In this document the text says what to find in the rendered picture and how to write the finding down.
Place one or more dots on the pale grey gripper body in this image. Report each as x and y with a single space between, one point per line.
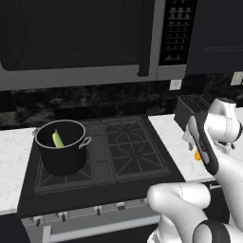
189 136

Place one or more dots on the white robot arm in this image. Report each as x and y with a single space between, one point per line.
180 205

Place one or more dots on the black cooking pot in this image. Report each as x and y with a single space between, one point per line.
63 159

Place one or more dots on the yellow green corn cob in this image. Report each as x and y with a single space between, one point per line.
58 139

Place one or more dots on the small yellow orange food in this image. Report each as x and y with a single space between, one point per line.
198 155

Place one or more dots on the black toaster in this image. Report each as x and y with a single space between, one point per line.
186 110

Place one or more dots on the black gas hob stove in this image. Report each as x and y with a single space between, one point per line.
126 148

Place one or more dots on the dark drawer front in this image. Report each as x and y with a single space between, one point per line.
218 205

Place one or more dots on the silver stove knob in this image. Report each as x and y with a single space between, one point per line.
145 201
63 216
38 220
98 210
121 206

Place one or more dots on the dark cupboard door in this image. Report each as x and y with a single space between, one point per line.
218 34

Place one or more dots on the grey black microwave oven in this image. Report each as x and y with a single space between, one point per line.
79 76

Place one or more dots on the dark base cupboard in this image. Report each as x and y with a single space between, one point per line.
12 229

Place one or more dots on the white wall socket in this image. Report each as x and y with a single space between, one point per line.
237 78
175 84

